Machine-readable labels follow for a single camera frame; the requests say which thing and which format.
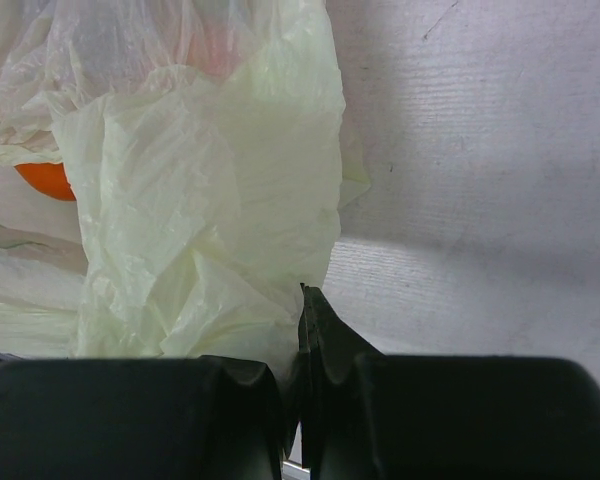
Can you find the orange fruit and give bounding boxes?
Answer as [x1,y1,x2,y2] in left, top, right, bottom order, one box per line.
[15,163,76,202]

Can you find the pale green plastic bag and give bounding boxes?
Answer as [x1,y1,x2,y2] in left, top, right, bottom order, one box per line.
[0,1,369,380]

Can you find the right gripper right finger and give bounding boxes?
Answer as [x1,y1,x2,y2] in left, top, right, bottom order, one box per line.
[299,287,600,479]

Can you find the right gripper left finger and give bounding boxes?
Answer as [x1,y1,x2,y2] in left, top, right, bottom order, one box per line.
[0,356,285,479]

